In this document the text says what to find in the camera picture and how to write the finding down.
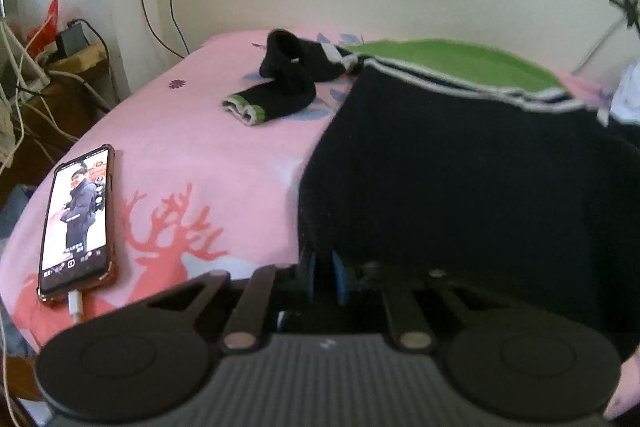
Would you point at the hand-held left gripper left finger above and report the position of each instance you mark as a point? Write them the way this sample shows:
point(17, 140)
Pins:
point(314, 277)

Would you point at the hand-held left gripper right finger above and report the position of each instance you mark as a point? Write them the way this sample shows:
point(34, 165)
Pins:
point(341, 279)

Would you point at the dark striped knitted sweater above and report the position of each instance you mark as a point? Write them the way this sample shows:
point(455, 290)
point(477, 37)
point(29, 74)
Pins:
point(450, 182)

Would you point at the pink printed bed sheet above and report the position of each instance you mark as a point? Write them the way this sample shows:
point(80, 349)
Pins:
point(200, 157)

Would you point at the smartphone in brown case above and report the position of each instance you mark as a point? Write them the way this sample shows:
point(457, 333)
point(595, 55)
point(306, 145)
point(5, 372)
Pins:
point(75, 217)

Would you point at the wooden side table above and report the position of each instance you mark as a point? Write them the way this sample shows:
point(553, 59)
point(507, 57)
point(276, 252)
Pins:
point(50, 122)

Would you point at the white cloth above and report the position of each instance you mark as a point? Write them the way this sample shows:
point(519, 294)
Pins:
point(627, 102)

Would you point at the black power adapter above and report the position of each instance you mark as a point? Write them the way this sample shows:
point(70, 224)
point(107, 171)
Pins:
point(70, 41)

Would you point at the red plastic bag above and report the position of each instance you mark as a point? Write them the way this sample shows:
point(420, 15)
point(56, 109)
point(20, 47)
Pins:
point(47, 24)

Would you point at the black tape strips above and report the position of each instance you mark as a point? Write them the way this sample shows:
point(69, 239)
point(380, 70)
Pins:
point(625, 4)

